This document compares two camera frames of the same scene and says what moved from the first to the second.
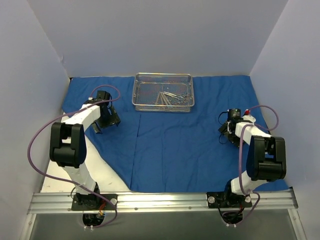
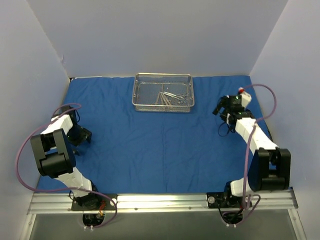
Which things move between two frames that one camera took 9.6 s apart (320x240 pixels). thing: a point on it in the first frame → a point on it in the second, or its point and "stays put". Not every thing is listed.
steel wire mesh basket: x=163 y=92 stays put
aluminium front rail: x=263 y=202 stays put
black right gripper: x=225 y=131 → x=221 y=107
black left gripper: x=110 y=120 → x=83 y=134
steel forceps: x=173 y=95 stays put
